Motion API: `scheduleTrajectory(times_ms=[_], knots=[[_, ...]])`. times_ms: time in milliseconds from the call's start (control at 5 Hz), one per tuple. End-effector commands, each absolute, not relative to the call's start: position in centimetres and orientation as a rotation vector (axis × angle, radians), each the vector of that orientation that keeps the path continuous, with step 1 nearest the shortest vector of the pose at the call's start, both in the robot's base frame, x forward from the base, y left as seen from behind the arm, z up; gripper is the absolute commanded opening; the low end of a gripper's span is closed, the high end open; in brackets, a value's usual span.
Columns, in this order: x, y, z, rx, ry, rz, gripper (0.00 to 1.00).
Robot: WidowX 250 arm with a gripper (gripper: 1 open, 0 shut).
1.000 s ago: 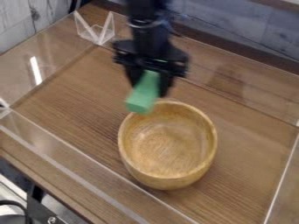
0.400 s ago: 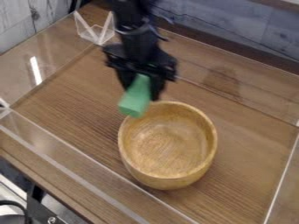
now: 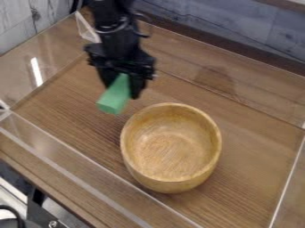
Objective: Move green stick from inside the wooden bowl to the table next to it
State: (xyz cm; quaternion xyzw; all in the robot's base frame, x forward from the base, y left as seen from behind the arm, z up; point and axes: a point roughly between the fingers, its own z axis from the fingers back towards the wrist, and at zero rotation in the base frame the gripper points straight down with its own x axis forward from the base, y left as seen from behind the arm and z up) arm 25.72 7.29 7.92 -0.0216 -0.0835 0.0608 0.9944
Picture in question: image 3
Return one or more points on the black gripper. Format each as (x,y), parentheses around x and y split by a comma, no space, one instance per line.
(118,54)

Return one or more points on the green rectangular stick block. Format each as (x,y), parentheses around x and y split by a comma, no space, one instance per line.
(115,96)

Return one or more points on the wooden bowl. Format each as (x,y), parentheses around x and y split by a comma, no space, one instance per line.
(172,146)

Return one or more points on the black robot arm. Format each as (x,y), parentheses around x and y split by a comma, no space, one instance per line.
(114,12)

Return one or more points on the black table leg clamp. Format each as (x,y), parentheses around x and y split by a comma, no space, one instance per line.
(22,214)

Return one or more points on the clear acrylic corner bracket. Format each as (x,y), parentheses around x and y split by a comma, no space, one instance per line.
(86,30)

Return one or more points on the clear acrylic side wall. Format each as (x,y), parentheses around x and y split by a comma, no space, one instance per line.
(91,191)

